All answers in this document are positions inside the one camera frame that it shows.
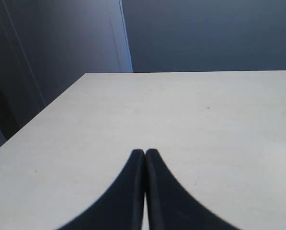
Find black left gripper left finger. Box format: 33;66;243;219
60;149;146;230

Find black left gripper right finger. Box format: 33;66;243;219
145;149;237;230

